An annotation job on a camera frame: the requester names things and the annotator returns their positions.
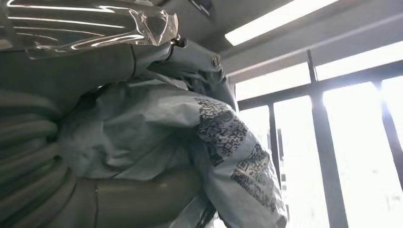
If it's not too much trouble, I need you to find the grey courier bag package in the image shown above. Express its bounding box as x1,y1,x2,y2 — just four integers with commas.
58,71,288,228

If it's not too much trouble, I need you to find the clear plastic film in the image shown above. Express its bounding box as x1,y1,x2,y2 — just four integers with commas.
0,0,179,60

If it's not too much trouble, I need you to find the ceiling light strip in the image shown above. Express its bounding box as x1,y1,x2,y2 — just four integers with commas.
224,0,341,47

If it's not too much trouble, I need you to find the dark window frame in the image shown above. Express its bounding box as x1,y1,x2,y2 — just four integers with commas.
236,49,403,228

